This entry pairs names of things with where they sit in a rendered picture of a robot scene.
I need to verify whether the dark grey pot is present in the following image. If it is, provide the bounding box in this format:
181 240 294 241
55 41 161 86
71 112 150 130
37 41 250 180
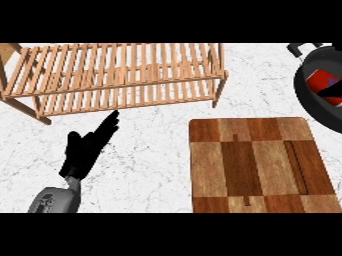
286 42 342 138

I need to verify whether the slatted wooden rack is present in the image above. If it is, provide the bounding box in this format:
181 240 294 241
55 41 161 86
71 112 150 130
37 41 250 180
0 42 229 126

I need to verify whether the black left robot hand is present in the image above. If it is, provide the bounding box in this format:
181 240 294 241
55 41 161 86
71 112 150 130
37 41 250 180
57 110 120 181

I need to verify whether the checkered wooden cutting board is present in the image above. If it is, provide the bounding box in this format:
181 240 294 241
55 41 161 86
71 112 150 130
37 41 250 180
187 116 342 214

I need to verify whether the red can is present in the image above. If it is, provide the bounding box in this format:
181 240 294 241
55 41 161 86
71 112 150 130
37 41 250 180
303 68 342 109

